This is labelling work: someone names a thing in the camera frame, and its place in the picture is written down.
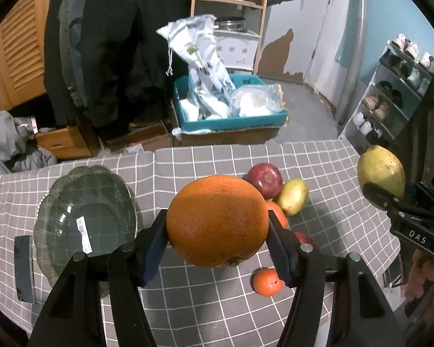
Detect large green mango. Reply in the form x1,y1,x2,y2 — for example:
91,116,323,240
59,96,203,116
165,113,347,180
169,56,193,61
357,145,405,200

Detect black smartphone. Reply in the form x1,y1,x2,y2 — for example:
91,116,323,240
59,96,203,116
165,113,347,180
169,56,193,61
14,235,36,304

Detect wooden shelf rack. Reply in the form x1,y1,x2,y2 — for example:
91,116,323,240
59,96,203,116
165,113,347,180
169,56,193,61
190,0,268,74

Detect clear plastic bag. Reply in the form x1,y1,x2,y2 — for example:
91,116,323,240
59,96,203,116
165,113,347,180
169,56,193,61
229,84,285,117

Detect grey clothes pile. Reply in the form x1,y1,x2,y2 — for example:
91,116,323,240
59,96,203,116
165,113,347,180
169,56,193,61
0,110,58,176

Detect wooden louvered cabinet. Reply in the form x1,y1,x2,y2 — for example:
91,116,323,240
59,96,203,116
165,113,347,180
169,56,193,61
0,0,50,111

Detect black hanging coat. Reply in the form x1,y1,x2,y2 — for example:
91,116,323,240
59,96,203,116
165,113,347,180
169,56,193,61
44,0,191,140

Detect dark red apple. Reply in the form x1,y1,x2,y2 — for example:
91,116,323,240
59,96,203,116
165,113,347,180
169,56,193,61
244,163,283,200

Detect medium orange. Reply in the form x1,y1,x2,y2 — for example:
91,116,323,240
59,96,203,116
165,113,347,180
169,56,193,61
166,175,269,268

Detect white printed plastic bag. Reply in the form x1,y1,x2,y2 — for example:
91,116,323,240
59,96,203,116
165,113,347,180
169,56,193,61
157,14,236,121

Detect large red apple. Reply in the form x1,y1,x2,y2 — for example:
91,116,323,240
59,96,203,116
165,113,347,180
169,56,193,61
295,232,318,249

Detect grey checked tablecloth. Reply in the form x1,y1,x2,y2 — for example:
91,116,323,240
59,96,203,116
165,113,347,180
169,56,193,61
0,139,400,346

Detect large orange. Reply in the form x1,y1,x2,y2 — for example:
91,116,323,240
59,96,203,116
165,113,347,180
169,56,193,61
266,200,288,228

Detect person's right hand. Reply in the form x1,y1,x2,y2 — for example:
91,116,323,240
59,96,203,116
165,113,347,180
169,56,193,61
404,250,434,301

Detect teal cardboard box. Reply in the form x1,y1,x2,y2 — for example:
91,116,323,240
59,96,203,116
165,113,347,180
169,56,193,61
172,76,288,132

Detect small tangerine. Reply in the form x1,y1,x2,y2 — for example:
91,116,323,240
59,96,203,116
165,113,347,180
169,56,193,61
252,269,284,297

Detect shoe rack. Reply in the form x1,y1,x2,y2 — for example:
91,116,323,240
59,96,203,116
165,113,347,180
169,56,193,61
339,34,434,154

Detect dark green glass plate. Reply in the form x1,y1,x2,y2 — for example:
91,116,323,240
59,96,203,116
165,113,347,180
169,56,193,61
33,165,137,286

